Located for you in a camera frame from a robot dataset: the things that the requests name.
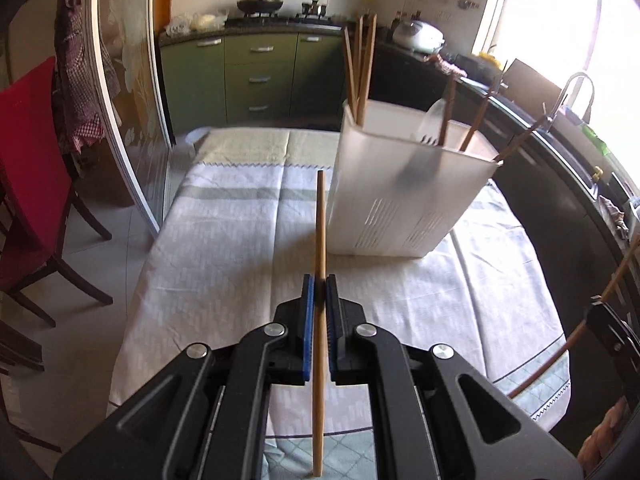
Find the white plastic utensil holder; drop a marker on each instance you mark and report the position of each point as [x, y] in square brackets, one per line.
[380, 180]

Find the red cushioned wooden chair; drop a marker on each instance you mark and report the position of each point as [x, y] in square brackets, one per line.
[20, 355]
[30, 160]

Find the black lidded wok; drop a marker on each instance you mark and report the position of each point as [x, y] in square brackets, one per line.
[259, 2]

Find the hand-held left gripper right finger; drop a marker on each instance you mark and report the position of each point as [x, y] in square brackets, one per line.
[330, 330]

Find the black gas stove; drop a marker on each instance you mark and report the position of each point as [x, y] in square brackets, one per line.
[280, 21]

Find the person's right hand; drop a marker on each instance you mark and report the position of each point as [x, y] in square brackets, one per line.
[607, 430]

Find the white plastic bags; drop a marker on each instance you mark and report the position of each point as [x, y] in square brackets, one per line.
[195, 22]

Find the chrome sink faucet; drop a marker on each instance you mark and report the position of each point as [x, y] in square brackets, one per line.
[575, 82]

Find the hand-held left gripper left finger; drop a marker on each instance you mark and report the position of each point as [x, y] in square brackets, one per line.
[309, 330]

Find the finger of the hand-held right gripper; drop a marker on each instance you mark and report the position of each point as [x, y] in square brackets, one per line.
[615, 345]

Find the small yellow knob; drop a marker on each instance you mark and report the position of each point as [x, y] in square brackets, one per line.
[596, 175]

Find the white rice cooker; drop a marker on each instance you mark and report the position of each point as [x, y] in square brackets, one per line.
[417, 35]

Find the green kitchen cabinets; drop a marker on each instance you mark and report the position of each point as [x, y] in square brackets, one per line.
[200, 75]

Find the floral frosted sliding door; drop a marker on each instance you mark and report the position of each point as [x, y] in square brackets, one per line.
[130, 85]

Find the crumpled rag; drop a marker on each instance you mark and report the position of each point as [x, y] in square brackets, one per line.
[616, 217]

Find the checkered counter towel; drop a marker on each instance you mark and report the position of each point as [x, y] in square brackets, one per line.
[450, 66]

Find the dark sauce bottles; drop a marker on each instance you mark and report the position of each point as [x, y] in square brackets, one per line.
[406, 19]

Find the black kitchen counter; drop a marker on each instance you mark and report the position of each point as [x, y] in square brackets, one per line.
[550, 200]

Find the red checkered hanging cloth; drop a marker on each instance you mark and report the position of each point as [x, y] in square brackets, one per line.
[80, 60]

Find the light wooden chopstick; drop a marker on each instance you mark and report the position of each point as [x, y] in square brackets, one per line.
[368, 70]
[320, 220]
[359, 70]
[349, 70]

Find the white slotted spatula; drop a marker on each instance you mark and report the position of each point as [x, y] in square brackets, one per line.
[432, 120]

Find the bright kitchen window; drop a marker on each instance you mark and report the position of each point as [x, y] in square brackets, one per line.
[550, 20]

